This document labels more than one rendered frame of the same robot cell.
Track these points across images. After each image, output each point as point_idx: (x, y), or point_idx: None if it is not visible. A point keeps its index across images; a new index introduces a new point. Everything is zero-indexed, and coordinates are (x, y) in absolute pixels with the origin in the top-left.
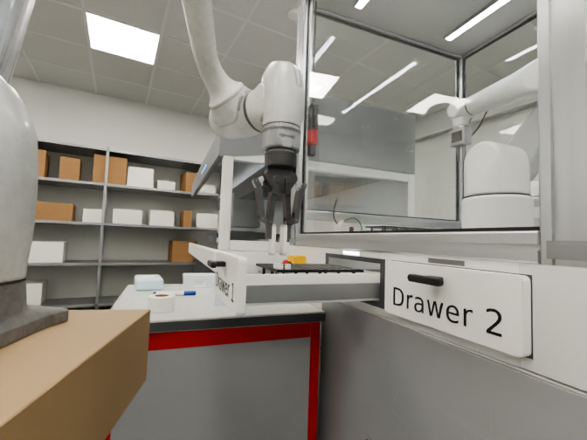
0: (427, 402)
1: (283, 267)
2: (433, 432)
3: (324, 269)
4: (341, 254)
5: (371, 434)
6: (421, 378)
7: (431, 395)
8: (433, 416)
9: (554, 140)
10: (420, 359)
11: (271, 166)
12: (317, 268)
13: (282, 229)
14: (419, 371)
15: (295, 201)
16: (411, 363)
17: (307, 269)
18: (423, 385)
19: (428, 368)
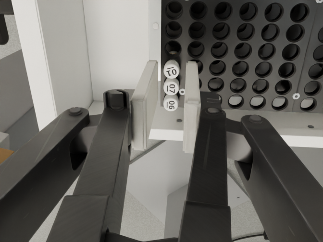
0: (303, 153)
1: (204, 46)
2: (292, 147)
3: (310, 97)
4: None
5: None
6: (313, 159)
7: (304, 163)
8: (297, 155)
9: None
10: (322, 170)
11: None
12: (304, 75)
13: (183, 125)
14: (316, 160)
15: (279, 223)
16: (321, 151)
17: (252, 98)
18: (309, 157)
19: (316, 176)
